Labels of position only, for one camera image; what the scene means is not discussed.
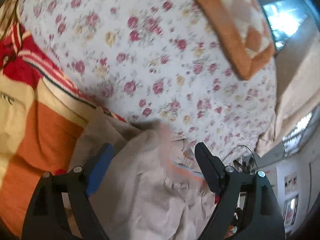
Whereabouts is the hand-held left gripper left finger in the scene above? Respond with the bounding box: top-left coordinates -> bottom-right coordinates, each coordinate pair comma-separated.
21,142 -> 115,240

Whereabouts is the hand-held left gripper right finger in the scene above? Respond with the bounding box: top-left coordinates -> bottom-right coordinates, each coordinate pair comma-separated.
194,142 -> 287,240

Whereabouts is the beige zip jacket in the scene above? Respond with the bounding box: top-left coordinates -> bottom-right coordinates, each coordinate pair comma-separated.
70,106 -> 222,240

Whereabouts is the orange red printed bedsheet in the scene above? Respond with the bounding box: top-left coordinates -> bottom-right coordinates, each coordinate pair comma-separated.
0,21 -> 127,238

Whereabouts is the beige curtain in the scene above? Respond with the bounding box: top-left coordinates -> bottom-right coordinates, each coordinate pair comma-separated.
255,36 -> 320,158

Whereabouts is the floral white quilt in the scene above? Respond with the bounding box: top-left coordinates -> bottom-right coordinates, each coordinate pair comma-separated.
17,0 -> 278,160

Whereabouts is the orange checkered pillow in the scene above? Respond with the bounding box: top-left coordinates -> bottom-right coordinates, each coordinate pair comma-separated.
175,0 -> 277,81

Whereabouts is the window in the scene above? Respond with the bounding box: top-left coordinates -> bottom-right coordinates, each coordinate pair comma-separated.
245,0 -> 312,52

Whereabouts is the beige crumpled cloth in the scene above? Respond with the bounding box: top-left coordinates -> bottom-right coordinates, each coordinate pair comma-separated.
0,0 -> 25,38

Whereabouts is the black cable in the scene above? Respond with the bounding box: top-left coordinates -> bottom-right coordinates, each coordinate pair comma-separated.
235,145 -> 258,170

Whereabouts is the wall poster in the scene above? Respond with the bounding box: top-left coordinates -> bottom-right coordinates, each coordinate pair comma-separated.
284,172 -> 298,195
282,194 -> 300,227

